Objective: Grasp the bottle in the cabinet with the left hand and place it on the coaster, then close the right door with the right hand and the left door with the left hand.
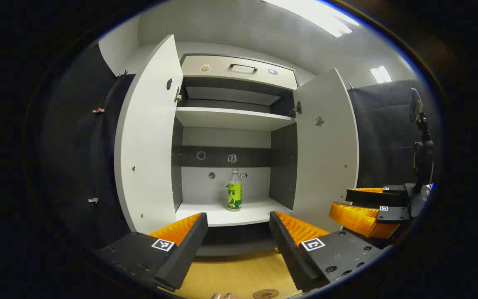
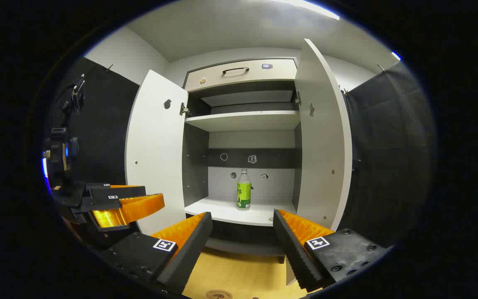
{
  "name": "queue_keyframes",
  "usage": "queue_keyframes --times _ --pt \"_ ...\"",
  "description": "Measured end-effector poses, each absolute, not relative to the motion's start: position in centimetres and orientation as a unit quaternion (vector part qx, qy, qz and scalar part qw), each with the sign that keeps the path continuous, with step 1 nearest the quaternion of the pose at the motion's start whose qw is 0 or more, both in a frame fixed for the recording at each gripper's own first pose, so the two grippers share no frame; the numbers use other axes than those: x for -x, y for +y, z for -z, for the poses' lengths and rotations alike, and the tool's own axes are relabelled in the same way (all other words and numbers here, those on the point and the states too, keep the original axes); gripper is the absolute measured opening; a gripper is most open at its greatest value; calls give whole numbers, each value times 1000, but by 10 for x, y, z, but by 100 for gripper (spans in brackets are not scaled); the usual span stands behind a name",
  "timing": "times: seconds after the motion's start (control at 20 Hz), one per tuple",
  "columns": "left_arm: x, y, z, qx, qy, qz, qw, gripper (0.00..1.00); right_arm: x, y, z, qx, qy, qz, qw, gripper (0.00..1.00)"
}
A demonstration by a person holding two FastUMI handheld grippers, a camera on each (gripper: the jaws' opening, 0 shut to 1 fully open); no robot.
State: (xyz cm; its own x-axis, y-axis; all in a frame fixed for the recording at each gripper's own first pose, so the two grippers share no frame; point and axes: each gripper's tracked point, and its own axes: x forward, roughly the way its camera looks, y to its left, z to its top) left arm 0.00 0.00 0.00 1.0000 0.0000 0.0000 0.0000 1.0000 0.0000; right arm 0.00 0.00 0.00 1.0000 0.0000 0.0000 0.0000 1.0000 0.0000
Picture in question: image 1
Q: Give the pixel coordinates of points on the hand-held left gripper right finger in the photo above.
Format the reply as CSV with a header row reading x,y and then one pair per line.
x,y
291,253

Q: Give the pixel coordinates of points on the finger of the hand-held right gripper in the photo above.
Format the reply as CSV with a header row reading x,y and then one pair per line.
x,y
359,220
371,197

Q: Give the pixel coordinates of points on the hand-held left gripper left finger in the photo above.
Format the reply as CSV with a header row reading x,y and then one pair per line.
x,y
183,253

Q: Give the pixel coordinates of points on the round cork coaster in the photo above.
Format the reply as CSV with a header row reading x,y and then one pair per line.
x,y
266,294

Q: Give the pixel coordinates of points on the white cabinet door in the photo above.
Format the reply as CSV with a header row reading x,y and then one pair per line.
x,y
326,166
147,145

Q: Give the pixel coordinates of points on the green label plastic bottle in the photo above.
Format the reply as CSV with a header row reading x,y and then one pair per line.
x,y
234,195

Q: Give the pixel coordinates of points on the white cabinet drawer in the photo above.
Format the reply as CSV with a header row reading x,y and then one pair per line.
x,y
218,68

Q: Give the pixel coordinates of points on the small ceiling light panel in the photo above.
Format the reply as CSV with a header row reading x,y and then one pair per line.
x,y
381,74

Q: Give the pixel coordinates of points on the black backdrop cloth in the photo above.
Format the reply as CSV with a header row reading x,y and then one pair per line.
x,y
73,158

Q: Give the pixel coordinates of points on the large ceiling light panel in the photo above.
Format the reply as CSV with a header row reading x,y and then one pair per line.
x,y
318,14

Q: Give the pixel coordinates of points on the black cloth clip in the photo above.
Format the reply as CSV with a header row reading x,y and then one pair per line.
x,y
122,74

